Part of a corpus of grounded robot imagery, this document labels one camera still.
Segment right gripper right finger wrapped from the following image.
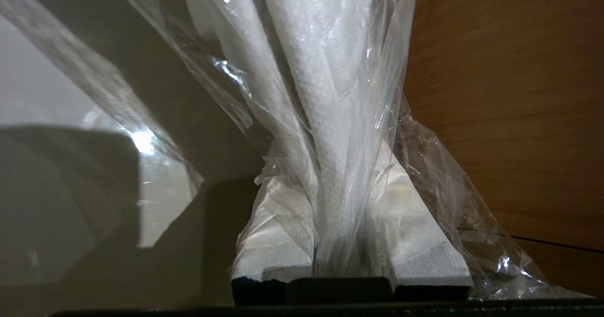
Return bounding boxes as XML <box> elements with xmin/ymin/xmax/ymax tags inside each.
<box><xmin>366</xmin><ymin>142</ymin><xmax>474</xmax><ymax>301</ymax></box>

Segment right gripper left finger wrapped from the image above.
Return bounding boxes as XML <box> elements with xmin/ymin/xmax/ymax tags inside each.
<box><xmin>231</xmin><ymin>165</ymin><xmax>317</xmax><ymax>304</ymax></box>

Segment white slippers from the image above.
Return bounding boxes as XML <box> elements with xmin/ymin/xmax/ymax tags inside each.
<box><xmin>0</xmin><ymin>0</ymin><xmax>590</xmax><ymax>300</ymax></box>

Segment brown wooden side cabinet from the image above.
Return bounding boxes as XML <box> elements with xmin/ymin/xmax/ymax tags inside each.
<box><xmin>403</xmin><ymin>0</ymin><xmax>604</xmax><ymax>299</ymax></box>

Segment white glossy low cabinet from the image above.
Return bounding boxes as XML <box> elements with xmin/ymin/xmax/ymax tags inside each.
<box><xmin>0</xmin><ymin>0</ymin><xmax>265</xmax><ymax>317</ymax></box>

